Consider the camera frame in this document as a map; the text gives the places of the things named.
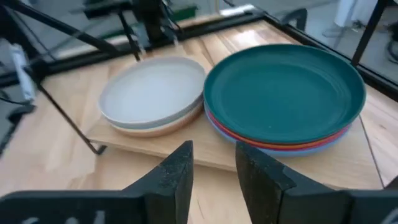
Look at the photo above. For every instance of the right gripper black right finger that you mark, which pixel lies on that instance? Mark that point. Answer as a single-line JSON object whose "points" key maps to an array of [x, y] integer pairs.
{"points": [[264, 189]]}

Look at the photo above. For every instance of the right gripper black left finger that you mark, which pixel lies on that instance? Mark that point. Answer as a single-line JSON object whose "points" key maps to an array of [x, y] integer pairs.
{"points": [[161, 186]]}

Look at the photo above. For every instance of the blue plate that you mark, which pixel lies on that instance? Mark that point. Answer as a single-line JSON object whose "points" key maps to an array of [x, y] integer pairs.
{"points": [[280, 152]]}

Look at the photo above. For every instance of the terracotta brown plate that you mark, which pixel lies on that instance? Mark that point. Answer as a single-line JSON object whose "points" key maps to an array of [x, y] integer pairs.
{"points": [[155, 133]]}

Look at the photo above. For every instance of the light teal plate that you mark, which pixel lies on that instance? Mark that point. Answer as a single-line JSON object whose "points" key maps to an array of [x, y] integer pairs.
{"points": [[146, 125]]}

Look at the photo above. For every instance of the pink plate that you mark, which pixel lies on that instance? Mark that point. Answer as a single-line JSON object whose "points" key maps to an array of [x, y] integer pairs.
{"points": [[230, 133]]}

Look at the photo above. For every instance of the grey plate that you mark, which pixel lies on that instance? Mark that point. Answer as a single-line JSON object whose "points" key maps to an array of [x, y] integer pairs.
{"points": [[152, 90]]}

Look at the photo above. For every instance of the dark teal plate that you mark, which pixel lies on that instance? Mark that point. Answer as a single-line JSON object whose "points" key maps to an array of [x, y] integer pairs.
{"points": [[280, 93]]}

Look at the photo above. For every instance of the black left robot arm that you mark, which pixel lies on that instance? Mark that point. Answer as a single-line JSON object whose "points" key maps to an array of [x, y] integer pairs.
{"points": [[152, 21]]}

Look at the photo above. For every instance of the white bin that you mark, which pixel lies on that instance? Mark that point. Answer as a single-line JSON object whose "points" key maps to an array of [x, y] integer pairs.
{"points": [[345, 12]]}

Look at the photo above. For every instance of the black metal table frame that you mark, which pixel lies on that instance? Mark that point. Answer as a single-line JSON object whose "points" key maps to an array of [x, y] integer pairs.
{"points": [[202, 31]]}

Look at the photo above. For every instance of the black curved bracket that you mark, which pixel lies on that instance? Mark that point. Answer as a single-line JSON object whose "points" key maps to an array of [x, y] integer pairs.
{"points": [[298, 14]]}

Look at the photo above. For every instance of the silver metal bracket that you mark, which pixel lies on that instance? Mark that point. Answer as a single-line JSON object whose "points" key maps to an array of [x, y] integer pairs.
{"points": [[21, 71]]}

